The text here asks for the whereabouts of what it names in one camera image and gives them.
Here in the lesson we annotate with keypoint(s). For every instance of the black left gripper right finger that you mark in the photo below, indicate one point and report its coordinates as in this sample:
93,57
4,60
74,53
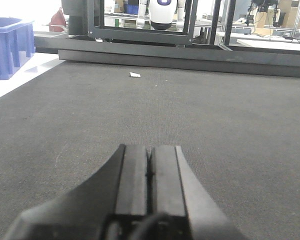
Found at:
177,192

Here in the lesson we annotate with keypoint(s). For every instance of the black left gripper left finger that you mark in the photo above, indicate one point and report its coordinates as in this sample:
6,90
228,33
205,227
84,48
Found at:
114,197

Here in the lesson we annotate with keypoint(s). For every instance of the dark grey table mat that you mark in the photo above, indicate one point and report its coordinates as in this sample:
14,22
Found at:
239,133

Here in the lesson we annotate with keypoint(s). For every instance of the white paper scrap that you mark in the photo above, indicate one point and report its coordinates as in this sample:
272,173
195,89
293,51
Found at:
134,75

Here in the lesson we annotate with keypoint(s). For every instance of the white humanoid robot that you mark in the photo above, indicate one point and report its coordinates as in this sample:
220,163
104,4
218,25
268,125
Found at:
161,14

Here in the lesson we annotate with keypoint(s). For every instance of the red backpack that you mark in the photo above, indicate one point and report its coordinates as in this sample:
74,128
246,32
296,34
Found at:
57,22

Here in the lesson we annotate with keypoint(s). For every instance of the white workbench table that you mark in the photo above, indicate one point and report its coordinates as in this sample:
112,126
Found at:
279,45

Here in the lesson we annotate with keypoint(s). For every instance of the blue plastic crate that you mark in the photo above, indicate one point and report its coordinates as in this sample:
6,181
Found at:
17,45

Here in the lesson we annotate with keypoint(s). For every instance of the person in black clothes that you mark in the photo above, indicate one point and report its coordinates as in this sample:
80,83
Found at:
76,10

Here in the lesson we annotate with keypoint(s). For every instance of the black robot arms on stand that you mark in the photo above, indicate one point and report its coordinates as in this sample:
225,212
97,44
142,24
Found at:
263,7

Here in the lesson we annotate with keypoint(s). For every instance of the cardboard boxes on bench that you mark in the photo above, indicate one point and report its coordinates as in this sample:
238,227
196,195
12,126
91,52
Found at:
288,17

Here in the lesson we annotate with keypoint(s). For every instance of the black metal frame rack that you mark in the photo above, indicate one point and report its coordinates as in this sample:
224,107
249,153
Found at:
165,49

